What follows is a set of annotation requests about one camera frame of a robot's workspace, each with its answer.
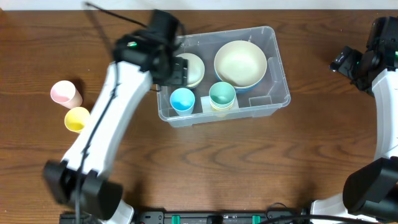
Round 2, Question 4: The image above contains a white small bowl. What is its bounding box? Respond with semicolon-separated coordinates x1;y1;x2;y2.
178;53;205;85

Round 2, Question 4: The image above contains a grey small bowl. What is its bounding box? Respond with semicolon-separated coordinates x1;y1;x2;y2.
186;82;200;89

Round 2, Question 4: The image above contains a blue plastic cup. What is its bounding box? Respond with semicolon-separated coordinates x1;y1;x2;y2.
170;88;195;116

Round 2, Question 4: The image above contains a green plastic cup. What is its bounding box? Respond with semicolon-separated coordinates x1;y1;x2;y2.
209;82;236;106

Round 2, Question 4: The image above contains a cream plastic cup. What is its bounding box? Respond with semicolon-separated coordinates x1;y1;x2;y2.
210;102;233;111

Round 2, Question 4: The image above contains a clear plastic storage bin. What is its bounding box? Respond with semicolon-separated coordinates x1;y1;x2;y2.
157;26;291;128

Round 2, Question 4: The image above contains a beige bowl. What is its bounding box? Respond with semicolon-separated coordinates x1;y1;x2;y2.
214;40;267;87

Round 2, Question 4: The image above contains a yellow plastic cup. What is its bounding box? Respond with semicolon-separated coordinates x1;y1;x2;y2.
64;107;90;134
211;108;231;118

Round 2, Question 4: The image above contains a dark blue bowl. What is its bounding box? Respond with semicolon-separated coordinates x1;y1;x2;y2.
215;73;262;93

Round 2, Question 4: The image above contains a pink plastic cup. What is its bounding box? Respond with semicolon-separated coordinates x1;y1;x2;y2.
50;80;83;109

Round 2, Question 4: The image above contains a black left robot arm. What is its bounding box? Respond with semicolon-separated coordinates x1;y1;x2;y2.
43;9;188;223

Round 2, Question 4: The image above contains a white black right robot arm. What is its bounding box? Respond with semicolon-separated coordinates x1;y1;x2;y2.
308;16;397;223

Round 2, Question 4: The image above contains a yellow plastic cup front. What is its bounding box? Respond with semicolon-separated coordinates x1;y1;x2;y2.
64;107;90;134

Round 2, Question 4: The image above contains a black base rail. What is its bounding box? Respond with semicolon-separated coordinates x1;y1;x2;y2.
58;210;312;224

